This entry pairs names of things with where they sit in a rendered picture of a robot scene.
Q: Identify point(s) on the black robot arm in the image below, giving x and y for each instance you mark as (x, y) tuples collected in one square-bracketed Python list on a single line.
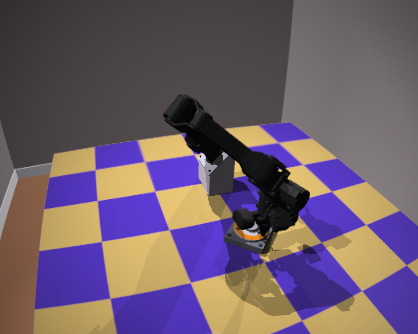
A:
[(206, 136)]

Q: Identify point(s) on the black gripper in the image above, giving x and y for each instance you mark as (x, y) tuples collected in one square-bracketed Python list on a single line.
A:
[(245, 219)]

